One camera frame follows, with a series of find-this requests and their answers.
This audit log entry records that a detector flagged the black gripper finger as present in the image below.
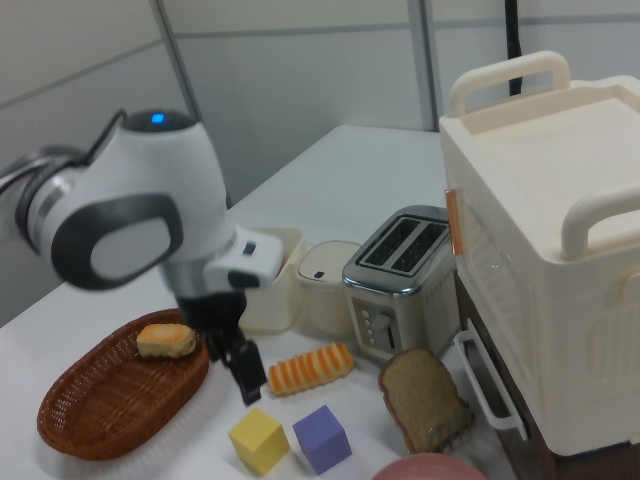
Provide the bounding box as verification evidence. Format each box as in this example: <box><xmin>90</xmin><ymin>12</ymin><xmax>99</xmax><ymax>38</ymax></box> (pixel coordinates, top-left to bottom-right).
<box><xmin>205</xmin><ymin>328</ymin><xmax>237</xmax><ymax>363</ymax></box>
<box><xmin>222</xmin><ymin>338</ymin><xmax>268</xmax><ymax>407</ymax></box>

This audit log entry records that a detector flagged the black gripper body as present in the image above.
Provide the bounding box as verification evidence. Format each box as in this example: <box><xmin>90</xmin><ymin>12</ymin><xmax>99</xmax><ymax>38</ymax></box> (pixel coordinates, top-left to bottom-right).
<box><xmin>175</xmin><ymin>289</ymin><xmax>250</xmax><ymax>334</ymax></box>

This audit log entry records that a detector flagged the orange fruit in basket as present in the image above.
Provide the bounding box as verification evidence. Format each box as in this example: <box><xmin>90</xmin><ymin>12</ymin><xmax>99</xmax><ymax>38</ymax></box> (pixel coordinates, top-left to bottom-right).
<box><xmin>135</xmin><ymin>323</ymin><xmax>197</xmax><ymax>360</ymax></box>

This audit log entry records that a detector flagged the white plastic container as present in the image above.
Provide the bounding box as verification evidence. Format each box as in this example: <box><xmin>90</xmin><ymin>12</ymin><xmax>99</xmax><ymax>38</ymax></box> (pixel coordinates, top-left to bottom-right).
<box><xmin>239</xmin><ymin>227</ymin><xmax>306</xmax><ymax>334</ymax></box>

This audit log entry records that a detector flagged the striped orange bread loaf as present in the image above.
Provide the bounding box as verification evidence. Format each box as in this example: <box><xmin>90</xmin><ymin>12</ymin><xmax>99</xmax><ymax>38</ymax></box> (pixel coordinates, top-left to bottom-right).
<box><xmin>267</xmin><ymin>342</ymin><xmax>357</xmax><ymax>399</ymax></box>

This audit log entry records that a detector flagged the yellow foam cube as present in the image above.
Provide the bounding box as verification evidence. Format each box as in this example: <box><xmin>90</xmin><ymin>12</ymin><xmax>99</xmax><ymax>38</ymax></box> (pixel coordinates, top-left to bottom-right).
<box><xmin>228</xmin><ymin>407</ymin><xmax>291</xmax><ymax>475</ymax></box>

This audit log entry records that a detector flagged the purple foam cube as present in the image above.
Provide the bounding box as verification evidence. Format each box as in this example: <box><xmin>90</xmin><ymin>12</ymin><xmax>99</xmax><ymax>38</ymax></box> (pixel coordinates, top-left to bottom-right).
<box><xmin>292</xmin><ymin>404</ymin><xmax>353</xmax><ymax>475</ymax></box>

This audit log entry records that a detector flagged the small white lidded bin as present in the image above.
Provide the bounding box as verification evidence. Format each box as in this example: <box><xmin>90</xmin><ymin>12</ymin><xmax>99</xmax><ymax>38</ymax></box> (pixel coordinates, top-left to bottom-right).
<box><xmin>295</xmin><ymin>240</ymin><xmax>364</xmax><ymax>336</ymax></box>

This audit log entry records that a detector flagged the brown wicker basket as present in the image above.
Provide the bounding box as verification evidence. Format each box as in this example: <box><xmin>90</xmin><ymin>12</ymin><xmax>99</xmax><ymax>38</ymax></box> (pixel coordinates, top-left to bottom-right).
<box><xmin>37</xmin><ymin>308</ymin><xmax>211</xmax><ymax>461</ymax></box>

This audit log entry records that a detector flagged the silver cream toaster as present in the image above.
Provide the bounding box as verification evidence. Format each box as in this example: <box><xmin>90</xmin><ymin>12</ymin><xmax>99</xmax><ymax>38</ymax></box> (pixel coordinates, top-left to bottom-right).
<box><xmin>342</xmin><ymin>204</ymin><xmax>459</xmax><ymax>362</ymax></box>

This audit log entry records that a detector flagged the pink plate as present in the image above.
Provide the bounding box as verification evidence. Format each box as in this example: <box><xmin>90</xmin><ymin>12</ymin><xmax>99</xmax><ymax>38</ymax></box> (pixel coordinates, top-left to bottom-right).
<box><xmin>372</xmin><ymin>452</ymin><xmax>489</xmax><ymax>480</ymax></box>

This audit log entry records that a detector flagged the brown drawer unit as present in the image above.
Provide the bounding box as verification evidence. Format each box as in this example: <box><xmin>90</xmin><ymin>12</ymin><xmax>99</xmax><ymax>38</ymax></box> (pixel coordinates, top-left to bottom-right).
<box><xmin>452</xmin><ymin>269</ymin><xmax>556</xmax><ymax>480</ymax></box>

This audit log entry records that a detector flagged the cream plastic cabinet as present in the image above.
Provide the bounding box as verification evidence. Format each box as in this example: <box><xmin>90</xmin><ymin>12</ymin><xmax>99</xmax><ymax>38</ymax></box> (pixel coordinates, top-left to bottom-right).
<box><xmin>438</xmin><ymin>49</ymin><xmax>640</xmax><ymax>456</ymax></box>

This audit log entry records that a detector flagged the black pole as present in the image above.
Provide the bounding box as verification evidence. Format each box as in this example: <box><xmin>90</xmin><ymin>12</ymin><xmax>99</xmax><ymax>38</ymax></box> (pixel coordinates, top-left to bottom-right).
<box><xmin>502</xmin><ymin>0</ymin><xmax>525</xmax><ymax>96</ymax></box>

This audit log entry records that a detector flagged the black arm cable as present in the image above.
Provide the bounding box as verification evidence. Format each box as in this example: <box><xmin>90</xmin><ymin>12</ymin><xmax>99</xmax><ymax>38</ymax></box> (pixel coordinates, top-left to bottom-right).
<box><xmin>74</xmin><ymin>108</ymin><xmax>129</xmax><ymax>167</ymax></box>

